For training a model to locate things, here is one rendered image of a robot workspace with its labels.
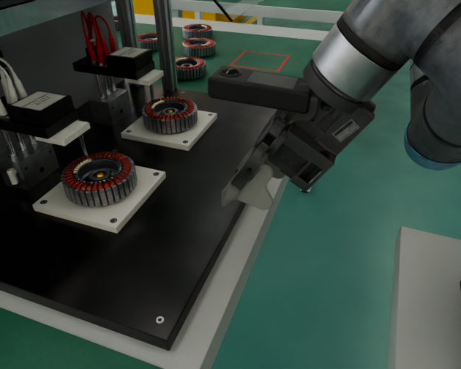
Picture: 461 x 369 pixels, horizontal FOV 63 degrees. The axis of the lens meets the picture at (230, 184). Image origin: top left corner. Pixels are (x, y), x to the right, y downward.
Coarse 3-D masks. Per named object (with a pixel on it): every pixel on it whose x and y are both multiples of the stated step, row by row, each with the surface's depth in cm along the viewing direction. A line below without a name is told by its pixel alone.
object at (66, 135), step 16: (32, 96) 57; (48, 96) 57; (64, 96) 57; (16, 112) 54; (32, 112) 53; (48, 112) 53; (64, 112) 56; (0, 128) 57; (16, 128) 55; (32, 128) 54; (48, 128) 54; (64, 128) 57; (80, 128) 57; (64, 144) 55
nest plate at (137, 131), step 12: (204, 120) 81; (132, 132) 77; (144, 132) 77; (156, 132) 77; (180, 132) 77; (192, 132) 77; (204, 132) 79; (156, 144) 75; (168, 144) 74; (180, 144) 73; (192, 144) 74
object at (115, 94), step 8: (96, 96) 81; (112, 96) 81; (120, 96) 81; (128, 96) 84; (96, 104) 79; (104, 104) 78; (112, 104) 79; (120, 104) 82; (128, 104) 85; (96, 112) 80; (104, 112) 80; (112, 112) 80; (120, 112) 82; (128, 112) 85; (96, 120) 82; (104, 120) 81; (112, 120) 80; (120, 120) 83
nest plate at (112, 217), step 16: (144, 176) 64; (160, 176) 64; (48, 192) 60; (64, 192) 60; (144, 192) 60; (48, 208) 57; (64, 208) 57; (80, 208) 57; (96, 208) 57; (112, 208) 57; (128, 208) 57; (96, 224) 55; (112, 224) 54
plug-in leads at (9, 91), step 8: (8, 64) 56; (0, 72) 57; (8, 80) 55; (16, 80) 57; (8, 88) 56; (16, 88) 58; (8, 96) 59; (16, 96) 57; (24, 96) 58; (0, 104) 55; (8, 104) 59; (0, 112) 55
